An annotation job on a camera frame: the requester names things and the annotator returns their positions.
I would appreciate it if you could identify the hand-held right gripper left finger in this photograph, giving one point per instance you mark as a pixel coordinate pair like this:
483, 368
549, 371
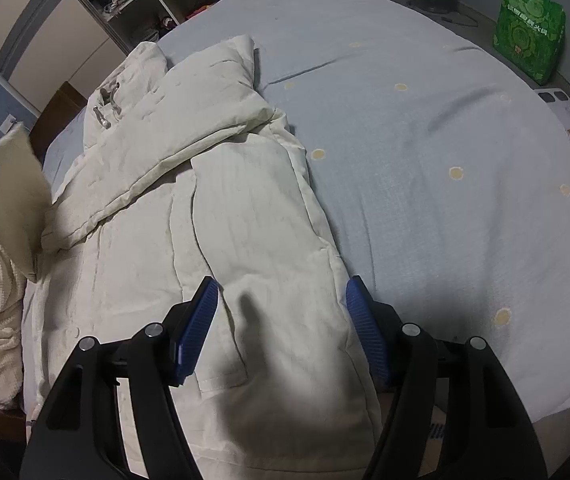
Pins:
196, 332

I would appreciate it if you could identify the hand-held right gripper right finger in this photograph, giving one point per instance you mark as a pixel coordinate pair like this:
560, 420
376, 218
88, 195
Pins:
366, 332

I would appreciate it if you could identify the cream padded jacket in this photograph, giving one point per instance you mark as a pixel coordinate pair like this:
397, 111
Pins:
165, 200

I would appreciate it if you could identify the brown wooden headboard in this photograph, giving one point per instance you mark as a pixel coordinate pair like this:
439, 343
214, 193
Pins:
57, 115

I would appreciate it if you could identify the cardboard box with blue print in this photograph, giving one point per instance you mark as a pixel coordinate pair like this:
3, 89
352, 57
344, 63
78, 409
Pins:
437, 430

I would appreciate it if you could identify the wardrobe with sliding door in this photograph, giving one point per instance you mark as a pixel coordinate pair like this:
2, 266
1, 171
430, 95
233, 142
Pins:
40, 40

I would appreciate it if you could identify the bed with grey-blue dotted sheet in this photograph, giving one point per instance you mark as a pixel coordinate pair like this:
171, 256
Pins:
415, 160

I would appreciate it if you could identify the white flat box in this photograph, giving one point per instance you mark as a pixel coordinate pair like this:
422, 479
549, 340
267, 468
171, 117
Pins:
562, 105

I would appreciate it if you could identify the green patterned shopping bag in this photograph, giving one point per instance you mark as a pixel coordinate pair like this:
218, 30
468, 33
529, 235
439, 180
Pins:
530, 30

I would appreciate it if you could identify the white wall socket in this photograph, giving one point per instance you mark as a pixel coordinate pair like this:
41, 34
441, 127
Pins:
10, 124

